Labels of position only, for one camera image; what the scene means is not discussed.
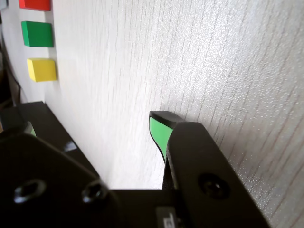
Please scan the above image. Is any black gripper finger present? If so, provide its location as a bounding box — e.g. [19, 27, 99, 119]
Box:
[149, 110, 271, 228]
[0, 108, 124, 228]

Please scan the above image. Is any yellow cube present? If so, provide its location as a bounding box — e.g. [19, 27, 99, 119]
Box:
[26, 58, 58, 82]

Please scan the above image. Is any green cube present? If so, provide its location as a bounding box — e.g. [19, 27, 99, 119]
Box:
[20, 20, 55, 48]

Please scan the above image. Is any red cube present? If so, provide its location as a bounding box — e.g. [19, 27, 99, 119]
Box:
[18, 0, 52, 11]

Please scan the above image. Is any black open box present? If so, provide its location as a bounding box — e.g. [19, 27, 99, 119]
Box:
[35, 101, 79, 153]

